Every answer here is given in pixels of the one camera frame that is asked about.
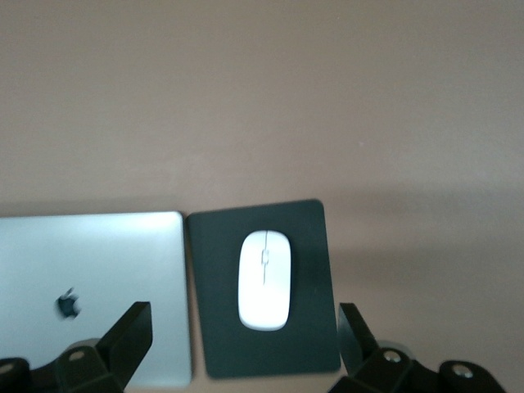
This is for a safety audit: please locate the dark grey mouse pad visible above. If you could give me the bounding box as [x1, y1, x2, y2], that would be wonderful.
[184, 198, 343, 380]

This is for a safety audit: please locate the white computer mouse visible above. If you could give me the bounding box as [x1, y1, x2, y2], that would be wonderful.
[237, 229, 293, 332]

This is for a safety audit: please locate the brown table cover sheet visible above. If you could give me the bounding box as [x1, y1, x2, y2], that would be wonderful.
[0, 0, 524, 393]

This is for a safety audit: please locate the silver laptop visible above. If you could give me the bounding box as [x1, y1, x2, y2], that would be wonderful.
[0, 210, 194, 390]

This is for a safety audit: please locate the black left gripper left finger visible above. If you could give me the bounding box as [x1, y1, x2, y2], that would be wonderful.
[0, 301, 154, 393]

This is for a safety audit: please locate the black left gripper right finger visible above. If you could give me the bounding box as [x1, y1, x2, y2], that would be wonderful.
[327, 301, 509, 393]

